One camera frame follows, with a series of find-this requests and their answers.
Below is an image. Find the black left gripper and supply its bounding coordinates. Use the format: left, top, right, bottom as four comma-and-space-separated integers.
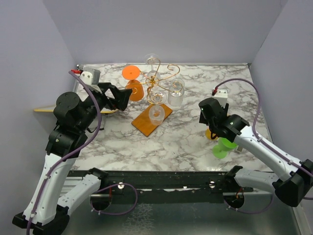
79, 82, 133, 131

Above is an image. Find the yellow plastic goblet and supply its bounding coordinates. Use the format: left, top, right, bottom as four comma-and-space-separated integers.
205, 128, 218, 141

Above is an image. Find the orange plastic goblet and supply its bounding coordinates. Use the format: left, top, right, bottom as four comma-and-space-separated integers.
122, 65, 144, 101

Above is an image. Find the clear stemmed wine glass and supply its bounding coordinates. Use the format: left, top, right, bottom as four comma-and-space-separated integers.
144, 53, 161, 83

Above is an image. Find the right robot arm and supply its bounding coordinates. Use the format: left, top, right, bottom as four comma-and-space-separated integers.
199, 97, 313, 207

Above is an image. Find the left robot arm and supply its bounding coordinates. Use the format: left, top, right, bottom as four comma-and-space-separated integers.
12, 83, 132, 235

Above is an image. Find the green plastic goblet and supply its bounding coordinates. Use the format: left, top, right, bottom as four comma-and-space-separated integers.
212, 138, 238, 159

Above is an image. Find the small white grey tag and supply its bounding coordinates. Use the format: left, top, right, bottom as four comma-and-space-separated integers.
236, 146, 244, 154

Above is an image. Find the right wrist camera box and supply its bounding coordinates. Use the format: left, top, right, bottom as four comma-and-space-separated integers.
212, 88, 228, 108

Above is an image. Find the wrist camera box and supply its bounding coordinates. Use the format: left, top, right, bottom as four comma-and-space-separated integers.
212, 88, 228, 108
71, 67, 102, 93

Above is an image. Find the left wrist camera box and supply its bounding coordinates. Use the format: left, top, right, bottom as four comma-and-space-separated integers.
71, 67, 102, 93

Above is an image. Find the gold wire glass rack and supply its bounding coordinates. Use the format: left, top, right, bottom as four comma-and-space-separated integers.
122, 54, 185, 137

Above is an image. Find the black front mounting rail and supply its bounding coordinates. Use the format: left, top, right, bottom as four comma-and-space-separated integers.
68, 168, 255, 204

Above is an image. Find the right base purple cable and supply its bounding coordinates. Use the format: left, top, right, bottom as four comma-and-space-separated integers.
226, 186, 274, 214

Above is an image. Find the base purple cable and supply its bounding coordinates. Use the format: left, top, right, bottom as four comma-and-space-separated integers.
89, 183, 138, 216
226, 186, 274, 214

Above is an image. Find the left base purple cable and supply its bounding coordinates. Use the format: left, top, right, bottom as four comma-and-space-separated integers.
89, 183, 138, 216

